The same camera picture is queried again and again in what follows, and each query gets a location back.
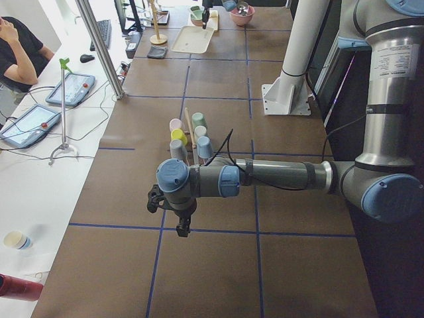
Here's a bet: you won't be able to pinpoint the black computer mouse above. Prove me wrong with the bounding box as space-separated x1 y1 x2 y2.
79 54 95 64

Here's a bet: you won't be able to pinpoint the wooden mug tree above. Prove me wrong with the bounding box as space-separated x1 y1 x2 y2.
148 0 168 45

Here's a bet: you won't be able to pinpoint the teach pendant near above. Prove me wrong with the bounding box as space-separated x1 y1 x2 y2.
1 104 61 148

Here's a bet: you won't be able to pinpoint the yellow cup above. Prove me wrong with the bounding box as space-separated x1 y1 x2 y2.
171 129 188 146

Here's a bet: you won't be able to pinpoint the black box with label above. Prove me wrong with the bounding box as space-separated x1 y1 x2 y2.
125 32 142 59

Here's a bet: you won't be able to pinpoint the teach pendant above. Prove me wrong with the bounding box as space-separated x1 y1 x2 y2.
1 104 61 148
45 73 96 107

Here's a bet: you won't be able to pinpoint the blue cup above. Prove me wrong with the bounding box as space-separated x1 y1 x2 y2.
197 136 214 159

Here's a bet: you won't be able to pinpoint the aluminium frame post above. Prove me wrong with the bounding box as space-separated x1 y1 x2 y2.
76 0 125 100

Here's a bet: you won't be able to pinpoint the pink ice bowl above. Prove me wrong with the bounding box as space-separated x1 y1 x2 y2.
229 5 255 27

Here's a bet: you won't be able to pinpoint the seated person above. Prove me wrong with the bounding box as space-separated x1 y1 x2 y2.
1 17 54 93

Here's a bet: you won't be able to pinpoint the wooden cutting board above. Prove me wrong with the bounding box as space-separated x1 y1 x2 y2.
188 10 219 31

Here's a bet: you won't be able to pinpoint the paper cup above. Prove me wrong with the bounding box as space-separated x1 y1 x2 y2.
3 231 32 250

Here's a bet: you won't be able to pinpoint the white wire cup rack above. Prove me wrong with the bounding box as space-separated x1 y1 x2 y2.
184 107 211 165

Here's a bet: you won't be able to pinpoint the beige cup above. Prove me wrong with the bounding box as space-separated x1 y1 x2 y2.
194 125 207 142

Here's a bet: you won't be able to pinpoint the grey cup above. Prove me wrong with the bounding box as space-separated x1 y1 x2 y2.
170 139 188 163

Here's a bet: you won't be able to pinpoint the metal scoop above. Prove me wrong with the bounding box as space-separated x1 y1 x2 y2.
236 1 249 16

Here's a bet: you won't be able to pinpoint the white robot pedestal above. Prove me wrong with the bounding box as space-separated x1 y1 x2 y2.
262 0 330 116

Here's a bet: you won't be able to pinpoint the teach pendant far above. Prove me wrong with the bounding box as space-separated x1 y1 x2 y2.
45 73 96 107

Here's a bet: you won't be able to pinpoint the pink cup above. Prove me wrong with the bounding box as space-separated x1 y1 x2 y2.
169 118 185 132

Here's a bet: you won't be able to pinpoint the green tipped metal stand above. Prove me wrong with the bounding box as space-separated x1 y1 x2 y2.
48 58 79 166

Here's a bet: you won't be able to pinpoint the green ceramic bowl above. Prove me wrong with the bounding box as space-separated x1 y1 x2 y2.
189 9 203 27

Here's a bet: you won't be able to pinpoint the red bottle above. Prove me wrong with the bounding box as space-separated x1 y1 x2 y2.
1 274 44 301

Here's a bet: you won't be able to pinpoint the grey folded cloth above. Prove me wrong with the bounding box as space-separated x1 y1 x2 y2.
146 46 168 59

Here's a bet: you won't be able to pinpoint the green cup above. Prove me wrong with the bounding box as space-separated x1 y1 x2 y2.
191 112 207 129

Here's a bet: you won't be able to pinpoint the beige rabbit tray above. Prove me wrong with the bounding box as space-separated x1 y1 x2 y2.
171 26 214 54

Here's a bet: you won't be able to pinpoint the black keyboard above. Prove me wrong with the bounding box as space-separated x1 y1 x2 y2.
97 19 112 49

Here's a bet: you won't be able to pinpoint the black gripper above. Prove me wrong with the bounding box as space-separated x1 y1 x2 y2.
146 184 197 237
202 0 212 29

